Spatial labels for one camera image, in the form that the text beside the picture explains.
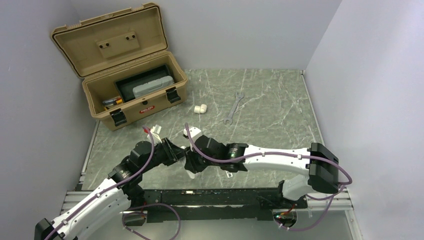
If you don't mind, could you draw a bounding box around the black tray in toolbox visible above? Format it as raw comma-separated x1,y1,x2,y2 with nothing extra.
114,64,174,103

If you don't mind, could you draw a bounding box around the tan plastic toolbox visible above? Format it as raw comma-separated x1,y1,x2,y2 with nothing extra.
50,2,188,131

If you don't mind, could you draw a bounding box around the white battery cover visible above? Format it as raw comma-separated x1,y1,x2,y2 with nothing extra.
225,171,233,178

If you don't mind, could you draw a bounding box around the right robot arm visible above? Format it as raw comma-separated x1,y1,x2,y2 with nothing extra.
184,131,342,208

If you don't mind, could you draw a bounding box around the silver open-end wrench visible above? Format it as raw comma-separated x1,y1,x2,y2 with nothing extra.
223,92,245,125

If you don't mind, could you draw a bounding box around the purple base cable loop left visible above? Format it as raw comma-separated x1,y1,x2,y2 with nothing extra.
121,203,182,240

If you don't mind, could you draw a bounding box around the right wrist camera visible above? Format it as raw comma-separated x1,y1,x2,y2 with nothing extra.
183,126,203,150

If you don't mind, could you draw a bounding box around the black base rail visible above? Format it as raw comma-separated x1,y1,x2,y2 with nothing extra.
134,187,308,223

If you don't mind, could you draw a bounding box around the white remote control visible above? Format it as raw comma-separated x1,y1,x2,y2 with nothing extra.
179,145,196,179

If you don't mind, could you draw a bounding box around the white pvc elbow fitting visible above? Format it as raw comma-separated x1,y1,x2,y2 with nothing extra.
193,104,208,114

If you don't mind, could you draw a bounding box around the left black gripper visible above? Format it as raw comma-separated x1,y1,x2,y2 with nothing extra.
140,136,185,174

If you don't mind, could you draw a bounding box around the grey plastic case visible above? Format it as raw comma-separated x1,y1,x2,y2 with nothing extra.
132,75,174,98

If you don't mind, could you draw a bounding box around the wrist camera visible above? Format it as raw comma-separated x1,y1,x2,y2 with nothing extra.
183,126,203,150
149,124,162,145

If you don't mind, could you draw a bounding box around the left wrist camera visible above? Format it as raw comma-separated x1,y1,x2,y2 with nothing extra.
149,124,162,145

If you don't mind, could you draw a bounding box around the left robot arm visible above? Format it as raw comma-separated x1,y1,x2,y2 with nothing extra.
34,138,186,240

